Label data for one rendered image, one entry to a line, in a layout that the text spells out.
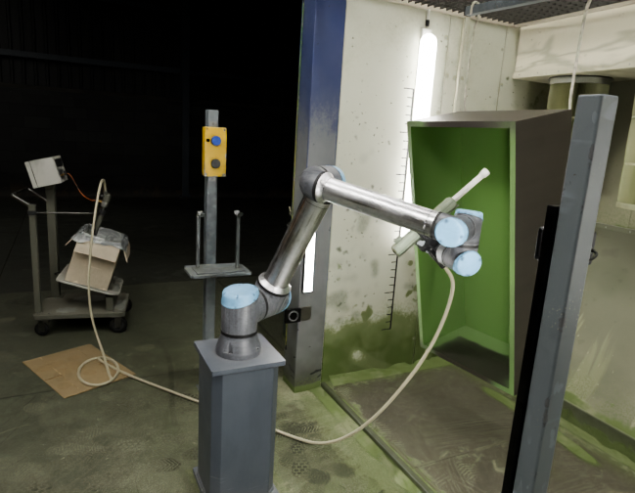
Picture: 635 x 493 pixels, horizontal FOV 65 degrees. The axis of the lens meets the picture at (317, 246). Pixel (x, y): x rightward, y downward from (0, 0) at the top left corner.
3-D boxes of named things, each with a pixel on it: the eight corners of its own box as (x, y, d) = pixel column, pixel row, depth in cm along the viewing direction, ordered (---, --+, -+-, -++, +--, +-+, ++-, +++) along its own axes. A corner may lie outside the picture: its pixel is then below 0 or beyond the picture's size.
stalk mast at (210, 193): (211, 384, 310) (215, 110, 275) (213, 389, 305) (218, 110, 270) (202, 386, 307) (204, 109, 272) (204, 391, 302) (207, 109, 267)
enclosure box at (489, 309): (465, 325, 290) (459, 111, 253) (562, 367, 240) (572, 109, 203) (420, 346, 273) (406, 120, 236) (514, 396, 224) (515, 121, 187)
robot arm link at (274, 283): (236, 306, 221) (307, 156, 189) (261, 296, 235) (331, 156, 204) (259, 329, 215) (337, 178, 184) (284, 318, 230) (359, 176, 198)
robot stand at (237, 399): (208, 516, 204) (211, 372, 191) (192, 470, 231) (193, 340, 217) (279, 497, 218) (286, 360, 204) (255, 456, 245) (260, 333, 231)
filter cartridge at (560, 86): (594, 212, 332) (616, 80, 313) (586, 218, 302) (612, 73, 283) (535, 205, 352) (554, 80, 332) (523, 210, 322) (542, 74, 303)
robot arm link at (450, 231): (288, 162, 181) (469, 220, 149) (307, 161, 191) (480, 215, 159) (282, 194, 184) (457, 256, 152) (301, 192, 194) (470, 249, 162)
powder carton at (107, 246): (67, 261, 403) (81, 215, 398) (122, 276, 417) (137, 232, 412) (52, 280, 352) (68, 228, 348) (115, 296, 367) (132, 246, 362)
